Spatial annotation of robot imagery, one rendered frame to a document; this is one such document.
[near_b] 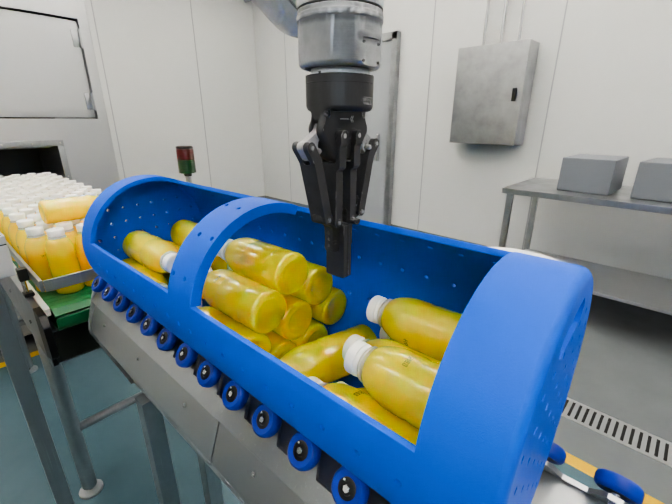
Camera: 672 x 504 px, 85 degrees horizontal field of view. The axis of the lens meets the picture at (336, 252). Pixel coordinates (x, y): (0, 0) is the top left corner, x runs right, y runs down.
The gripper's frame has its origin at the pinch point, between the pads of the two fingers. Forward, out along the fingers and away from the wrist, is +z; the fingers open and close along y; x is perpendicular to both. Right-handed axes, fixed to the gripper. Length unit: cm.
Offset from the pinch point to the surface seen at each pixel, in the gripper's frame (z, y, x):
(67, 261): 21, -13, 86
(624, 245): 78, 328, -16
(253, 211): -3.1, -2.6, 14.2
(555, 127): -10, 331, 50
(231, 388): 22.5, -10.3, 12.3
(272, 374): 9.6, -14.0, -3.2
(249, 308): 8.7, -8.0, 9.2
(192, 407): 31.1, -12.2, 22.6
